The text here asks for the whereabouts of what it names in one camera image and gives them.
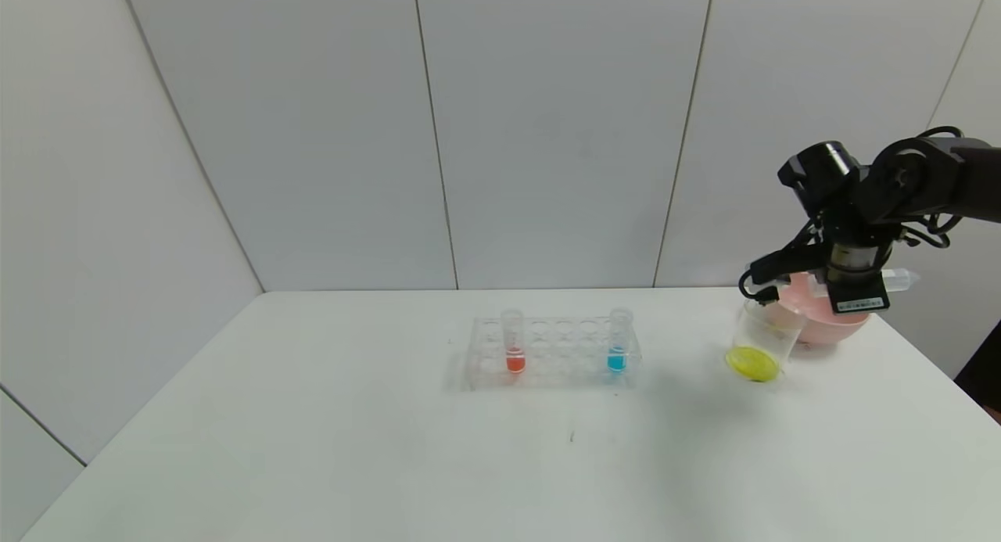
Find clear glass beaker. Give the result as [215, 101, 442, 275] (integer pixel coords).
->
[725, 295, 806, 384]

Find orange pigment plastic test tube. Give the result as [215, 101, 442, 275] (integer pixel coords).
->
[500, 308, 527, 375]

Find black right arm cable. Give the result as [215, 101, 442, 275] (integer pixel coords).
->
[895, 210, 967, 250]

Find clear acrylic test tube rack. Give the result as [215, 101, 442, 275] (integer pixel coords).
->
[467, 314, 643, 392]

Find blue pigment plastic test tube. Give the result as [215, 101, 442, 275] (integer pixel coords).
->
[605, 308, 634, 374]

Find pink plastic bowl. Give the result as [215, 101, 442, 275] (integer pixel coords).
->
[762, 272, 871, 347]

